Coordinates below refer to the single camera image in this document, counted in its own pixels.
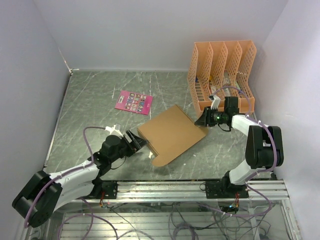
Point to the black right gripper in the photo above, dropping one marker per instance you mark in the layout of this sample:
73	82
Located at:
205	120

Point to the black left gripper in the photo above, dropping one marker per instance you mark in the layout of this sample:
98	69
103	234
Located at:
135	144

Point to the brown cardboard box sheet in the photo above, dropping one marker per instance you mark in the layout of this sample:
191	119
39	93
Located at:
170	134

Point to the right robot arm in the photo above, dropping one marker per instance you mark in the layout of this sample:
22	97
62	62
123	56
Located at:
263	152

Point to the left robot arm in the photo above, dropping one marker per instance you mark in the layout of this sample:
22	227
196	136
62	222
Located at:
45	192

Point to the pink book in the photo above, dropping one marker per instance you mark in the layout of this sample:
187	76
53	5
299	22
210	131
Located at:
134	102

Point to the orange plastic file rack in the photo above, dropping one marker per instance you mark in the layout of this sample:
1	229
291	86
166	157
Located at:
222	68

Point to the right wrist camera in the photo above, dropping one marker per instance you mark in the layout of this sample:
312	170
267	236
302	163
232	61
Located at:
215	102

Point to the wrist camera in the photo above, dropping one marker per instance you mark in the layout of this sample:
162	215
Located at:
215	102
114	130

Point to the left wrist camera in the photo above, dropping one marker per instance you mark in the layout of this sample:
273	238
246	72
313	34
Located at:
114	130

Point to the aluminium frame rail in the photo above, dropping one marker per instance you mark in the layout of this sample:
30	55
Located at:
172	210

